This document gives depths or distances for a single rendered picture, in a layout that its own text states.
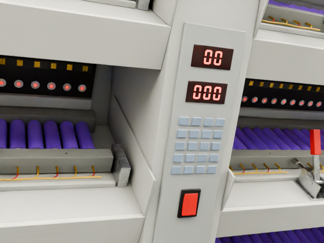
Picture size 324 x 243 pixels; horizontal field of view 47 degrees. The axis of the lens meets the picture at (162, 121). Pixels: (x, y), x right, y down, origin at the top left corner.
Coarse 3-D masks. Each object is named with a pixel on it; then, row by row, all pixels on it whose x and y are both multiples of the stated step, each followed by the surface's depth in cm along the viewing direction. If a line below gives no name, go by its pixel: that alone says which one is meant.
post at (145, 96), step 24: (192, 0) 35; (216, 0) 36; (240, 0) 37; (216, 24) 37; (240, 24) 38; (168, 48) 36; (120, 72) 51; (144, 72) 42; (168, 72) 37; (240, 72) 40; (120, 96) 51; (144, 96) 42; (168, 96) 37; (240, 96) 40; (144, 120) 42; (168, 120) 38; (144, 144) 41; (216, 216) 44; (144, 240) 41
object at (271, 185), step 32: (256, 96) 63; (288, 96) 65; (320, 96) 67; (256, 128) 61; (288, 128) 65; (320, 128) 68; (256, 160) 53; (288, 160) 55; (320, 160) 57; (224, 192) 43; (256, 192) 49; (288, 192) 50; (320, 192) 51; (224, 224) 45; (256, 224) 47; (288, 224) 50; (320, 224) 52
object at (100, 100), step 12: (96, 72) 54; (108, 72) 55; (96, 84) 55; (108, 84) 55; (96, 96) 55; (108, 96) 56; (48, 108) 53; (60, 108) 54; (96, 108) 56; (96, 120) 56; (312, 120) 72
